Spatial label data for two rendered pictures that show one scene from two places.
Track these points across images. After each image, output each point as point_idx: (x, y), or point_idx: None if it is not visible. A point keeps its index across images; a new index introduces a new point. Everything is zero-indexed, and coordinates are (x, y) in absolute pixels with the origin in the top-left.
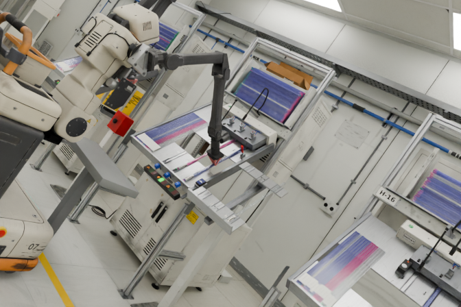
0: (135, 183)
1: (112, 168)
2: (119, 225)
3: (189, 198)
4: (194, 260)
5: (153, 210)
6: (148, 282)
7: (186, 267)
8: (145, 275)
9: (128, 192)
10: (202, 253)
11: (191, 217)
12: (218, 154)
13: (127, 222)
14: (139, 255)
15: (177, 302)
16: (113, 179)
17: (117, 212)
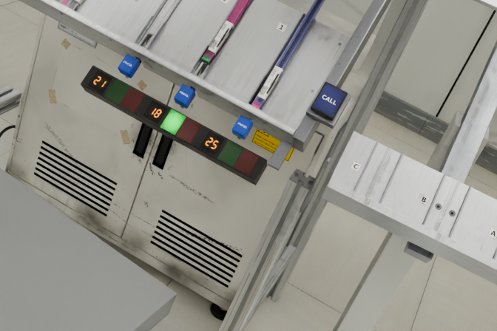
0: (31, 60)
1: (17, 223)
2: (41, 185)
3: (336, 203)
4: (365, 308)
5: (132, 135)
6: (202, 312)
7: (344, 328)
8: (181, 289)
9: (146, 327)
10: (388, 290)
11: (274, 142)
12: None
13: (63, 176)
14: (146, 257)
15: (288, 318)
16: (75, 330)
17: (16, 151)
